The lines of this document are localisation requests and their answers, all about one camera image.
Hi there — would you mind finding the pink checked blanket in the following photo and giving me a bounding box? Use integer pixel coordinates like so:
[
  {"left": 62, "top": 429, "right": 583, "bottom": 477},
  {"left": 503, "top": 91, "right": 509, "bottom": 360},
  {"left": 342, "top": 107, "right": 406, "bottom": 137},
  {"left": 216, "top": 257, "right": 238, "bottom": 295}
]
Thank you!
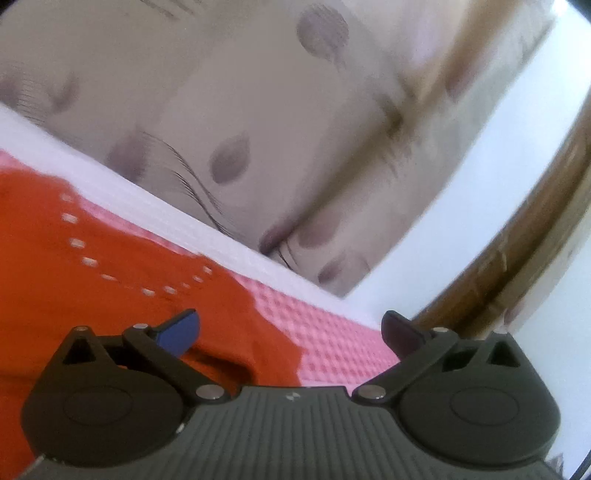
[{"left": 0, "top": 104, "right": 403, "bottom": 389}]

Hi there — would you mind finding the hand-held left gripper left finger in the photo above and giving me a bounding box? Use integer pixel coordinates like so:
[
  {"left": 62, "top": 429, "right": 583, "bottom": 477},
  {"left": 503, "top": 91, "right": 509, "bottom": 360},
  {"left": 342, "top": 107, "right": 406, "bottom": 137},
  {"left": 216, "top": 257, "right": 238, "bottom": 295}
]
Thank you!
[{"left": 47, "top": 308, "right": 230, "bottom": 407}]

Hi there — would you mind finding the beige floral print curtain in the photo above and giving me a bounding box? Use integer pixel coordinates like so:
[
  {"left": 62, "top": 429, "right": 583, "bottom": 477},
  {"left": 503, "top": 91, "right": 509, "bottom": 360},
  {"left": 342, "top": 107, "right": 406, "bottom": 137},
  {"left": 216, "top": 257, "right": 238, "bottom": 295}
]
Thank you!
[{"left": 0, "top": 0, "right": 556, "bottom": 297}]

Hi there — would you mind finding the brown wooden frame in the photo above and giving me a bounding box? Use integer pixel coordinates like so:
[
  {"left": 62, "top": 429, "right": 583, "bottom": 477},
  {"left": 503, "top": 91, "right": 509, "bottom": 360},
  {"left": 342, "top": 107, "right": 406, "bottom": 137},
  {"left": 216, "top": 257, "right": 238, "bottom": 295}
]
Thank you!
[{"left": 411, "top": 110, "right": 591, "bottom": 343}]

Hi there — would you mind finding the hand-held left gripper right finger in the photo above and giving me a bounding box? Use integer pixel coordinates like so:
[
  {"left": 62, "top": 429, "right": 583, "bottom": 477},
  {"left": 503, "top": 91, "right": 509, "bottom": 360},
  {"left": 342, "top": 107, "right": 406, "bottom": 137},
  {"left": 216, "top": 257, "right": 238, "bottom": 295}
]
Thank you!
[{"left": 352, "top": 311, "right": 536, "bottom": 408}]

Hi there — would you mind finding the orange small garment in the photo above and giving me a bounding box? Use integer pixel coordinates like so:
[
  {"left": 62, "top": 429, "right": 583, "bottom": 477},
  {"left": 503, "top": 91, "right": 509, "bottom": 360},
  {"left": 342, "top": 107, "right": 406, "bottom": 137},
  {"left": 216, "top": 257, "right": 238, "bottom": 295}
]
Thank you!
[{"left": 0, "top": 168, "right": 303, "bottom": 476}]

